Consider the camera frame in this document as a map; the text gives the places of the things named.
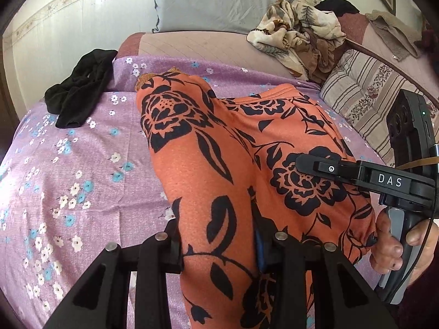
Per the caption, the orange black floral garment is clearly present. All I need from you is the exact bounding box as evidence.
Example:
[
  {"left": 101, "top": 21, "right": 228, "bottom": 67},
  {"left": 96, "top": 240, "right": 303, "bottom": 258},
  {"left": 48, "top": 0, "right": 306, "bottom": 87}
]
[{"left": 136, "top": 70, "right": 375, "bottom": 328}]

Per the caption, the dark maroon sleeve forearm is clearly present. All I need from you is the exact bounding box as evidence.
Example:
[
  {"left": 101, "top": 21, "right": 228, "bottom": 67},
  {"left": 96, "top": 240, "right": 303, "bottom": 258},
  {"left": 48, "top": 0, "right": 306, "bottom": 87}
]
[{"left": 398, "top": 272, "right": 438, "bottom": 329}]

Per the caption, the person's right hand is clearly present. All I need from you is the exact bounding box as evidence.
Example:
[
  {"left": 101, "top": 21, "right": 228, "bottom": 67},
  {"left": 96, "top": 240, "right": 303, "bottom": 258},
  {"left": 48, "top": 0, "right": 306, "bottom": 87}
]
[{"left": 368, "top": 208, "right": 439, "bottom": 287}]

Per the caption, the striped floral pillow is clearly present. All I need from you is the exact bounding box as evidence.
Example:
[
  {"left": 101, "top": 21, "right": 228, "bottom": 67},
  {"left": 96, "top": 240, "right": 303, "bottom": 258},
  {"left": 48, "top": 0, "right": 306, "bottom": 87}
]
[{"left": 320, "top": 50, "right": 425, "bottom": 166}]

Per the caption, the purple floral bed sheet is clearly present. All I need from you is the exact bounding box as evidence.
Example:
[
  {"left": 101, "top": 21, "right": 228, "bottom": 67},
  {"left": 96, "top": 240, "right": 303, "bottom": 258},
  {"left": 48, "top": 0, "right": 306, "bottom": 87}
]
[{"left": 1, "top": 56, "right": 382, "bottom": 328}]

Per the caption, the dark red plaid cloth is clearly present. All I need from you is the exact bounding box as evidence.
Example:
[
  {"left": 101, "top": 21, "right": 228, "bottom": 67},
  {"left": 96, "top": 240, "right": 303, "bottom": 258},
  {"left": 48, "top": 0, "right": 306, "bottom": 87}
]
[{"left": 415, "top": 24, "right": 438, "bottom": 60}]

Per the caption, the brown cloth on headboard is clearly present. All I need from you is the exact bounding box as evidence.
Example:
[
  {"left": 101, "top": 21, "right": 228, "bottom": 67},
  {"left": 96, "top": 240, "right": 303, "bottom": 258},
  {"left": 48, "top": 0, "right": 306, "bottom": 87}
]
[{"left": 365, "top": 10, "right": 422, "bottom": 61}]

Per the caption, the beige floral crumpled blanket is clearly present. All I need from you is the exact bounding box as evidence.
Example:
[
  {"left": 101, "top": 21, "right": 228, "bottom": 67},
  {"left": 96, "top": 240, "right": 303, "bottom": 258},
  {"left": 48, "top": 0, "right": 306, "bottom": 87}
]
[{"left": 246, "top": 0, "right": 347, "bottom": 84}]

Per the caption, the black cloth on headboard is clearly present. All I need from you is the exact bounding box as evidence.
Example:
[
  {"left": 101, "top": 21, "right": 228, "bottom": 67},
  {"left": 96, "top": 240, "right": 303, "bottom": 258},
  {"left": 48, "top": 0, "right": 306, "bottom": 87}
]
[{"left": 315, "top": 0, "right": 359, "bottom": 17}]

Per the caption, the black small garment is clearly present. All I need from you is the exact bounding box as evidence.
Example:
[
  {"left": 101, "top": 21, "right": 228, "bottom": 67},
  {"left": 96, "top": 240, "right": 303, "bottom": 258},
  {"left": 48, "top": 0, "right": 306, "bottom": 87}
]
[{"left": 44, "top": 49, "right": 117, "bottom": 129}]

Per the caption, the grey pillow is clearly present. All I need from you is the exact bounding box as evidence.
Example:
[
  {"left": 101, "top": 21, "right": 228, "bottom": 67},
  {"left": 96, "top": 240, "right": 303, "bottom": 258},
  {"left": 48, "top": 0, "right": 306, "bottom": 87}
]
[{"left": 152, "top": 0, "right": 294, "bottom": 34}]

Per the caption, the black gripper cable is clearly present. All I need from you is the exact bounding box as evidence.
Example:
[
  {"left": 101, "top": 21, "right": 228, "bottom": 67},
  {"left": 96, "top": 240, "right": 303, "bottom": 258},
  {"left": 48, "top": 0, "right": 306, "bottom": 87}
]
[{"left": 409, "top": 143, "right": 439, "bottom": 275}]

